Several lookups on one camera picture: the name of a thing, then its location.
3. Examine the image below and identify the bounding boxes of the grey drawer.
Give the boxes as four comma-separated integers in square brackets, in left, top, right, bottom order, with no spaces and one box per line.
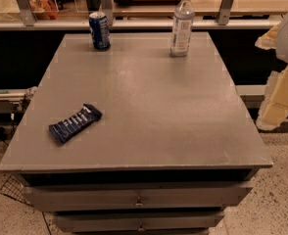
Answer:
[54,211,224,233]
[23,181,252,212]

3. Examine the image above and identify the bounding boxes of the blue soda can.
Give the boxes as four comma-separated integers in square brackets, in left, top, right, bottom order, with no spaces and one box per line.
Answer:
[89,12,111,51]

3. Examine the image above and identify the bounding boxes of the clear plastic water bottle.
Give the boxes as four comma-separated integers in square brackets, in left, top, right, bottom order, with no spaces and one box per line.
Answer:
[170,0,195,57]

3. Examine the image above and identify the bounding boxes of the blue rxbar snack bar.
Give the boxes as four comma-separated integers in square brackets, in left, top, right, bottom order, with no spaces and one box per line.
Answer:
[48,104,103,144]

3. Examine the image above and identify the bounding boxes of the grey drawer cabinet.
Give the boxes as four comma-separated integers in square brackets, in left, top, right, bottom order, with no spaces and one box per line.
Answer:
[0,32,271,235]

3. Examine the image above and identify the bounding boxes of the upper grey drawer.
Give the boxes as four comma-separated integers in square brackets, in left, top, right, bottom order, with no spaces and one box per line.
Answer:
[23,181,252,212]

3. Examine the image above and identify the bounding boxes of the lower grey drawer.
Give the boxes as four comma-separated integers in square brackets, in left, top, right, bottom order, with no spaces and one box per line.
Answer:
[54,211,224,233]

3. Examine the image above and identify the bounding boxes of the orange snack bag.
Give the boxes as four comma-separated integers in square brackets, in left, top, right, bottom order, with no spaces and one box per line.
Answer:
[28,0,58,20]

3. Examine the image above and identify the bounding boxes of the black wire grid panel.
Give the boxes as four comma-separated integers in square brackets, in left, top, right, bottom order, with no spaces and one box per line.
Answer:
[0,175,30,206]

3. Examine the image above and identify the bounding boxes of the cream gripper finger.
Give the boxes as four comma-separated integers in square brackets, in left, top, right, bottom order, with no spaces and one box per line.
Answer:
[256,66,288,130]
[255,24,279,50]

